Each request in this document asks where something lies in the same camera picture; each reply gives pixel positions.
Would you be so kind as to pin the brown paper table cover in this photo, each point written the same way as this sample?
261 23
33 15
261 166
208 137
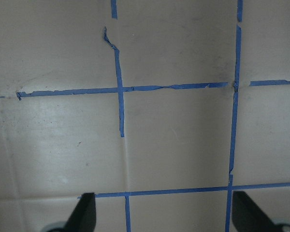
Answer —
160 107

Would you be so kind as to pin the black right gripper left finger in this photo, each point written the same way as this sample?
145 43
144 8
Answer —
83 217

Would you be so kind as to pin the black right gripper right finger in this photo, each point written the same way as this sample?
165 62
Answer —
247 216

